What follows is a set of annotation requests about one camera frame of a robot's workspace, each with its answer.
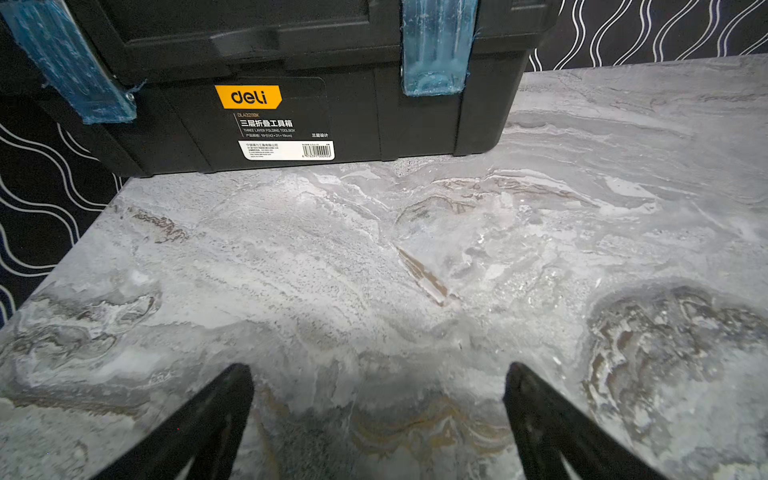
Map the black deli toolbox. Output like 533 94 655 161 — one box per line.
1 1 560 177

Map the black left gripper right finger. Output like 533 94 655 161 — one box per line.
503 362 663 479

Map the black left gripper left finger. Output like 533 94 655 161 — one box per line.
95 363 254 479

